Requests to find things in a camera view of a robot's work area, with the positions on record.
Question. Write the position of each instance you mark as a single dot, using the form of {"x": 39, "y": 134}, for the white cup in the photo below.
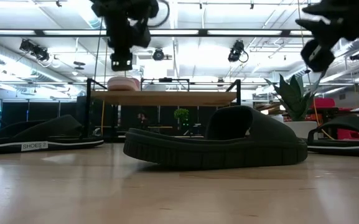
{"x": 300, "y": 129}

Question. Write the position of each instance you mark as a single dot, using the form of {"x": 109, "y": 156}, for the green artificial plant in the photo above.
{"x": 291, "y": 99}

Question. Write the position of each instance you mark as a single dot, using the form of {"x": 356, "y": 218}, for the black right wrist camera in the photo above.
{"x": 317, "y": 57}

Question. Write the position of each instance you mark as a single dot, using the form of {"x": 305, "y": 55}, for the red storage bin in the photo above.
{"x": 323, "y": 103}

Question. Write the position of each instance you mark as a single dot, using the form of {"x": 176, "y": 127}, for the black ceiling spotlight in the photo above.
{"x": 158, "y": 54}
{"x": 36, "y": 51}
{"x": 235, "y": 51}

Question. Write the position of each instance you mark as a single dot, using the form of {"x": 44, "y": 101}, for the small green background plant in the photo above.
{"x": 181, "y": 114}

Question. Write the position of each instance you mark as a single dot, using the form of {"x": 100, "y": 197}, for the person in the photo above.
{"x": 142, "y": 118}

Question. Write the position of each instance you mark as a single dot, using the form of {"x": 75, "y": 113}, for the black flip-flop with label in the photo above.
{"x": 42, "y": 130}
{"x": 353, "y": 124}

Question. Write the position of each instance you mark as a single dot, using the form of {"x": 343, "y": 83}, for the black chunky rubber slide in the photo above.
{"x": 229, "y": 152}

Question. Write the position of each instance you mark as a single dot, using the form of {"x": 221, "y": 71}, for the wooden shelf with black frame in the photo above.
{"x": 166, "y": 98}

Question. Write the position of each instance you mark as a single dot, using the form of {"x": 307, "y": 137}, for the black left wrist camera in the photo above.
{"x": 121, "y": 62}

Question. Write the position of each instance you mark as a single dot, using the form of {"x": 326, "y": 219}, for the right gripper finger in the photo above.
{"x": 320, "y": 7}
{"x": 317, "y": 27}

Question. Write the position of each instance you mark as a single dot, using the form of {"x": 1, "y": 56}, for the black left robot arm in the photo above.
{"x": 120, "y": 7}

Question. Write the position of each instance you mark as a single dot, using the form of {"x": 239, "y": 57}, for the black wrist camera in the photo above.
{"x": 317, "y": 57}
{"x": 121, "y": 62}

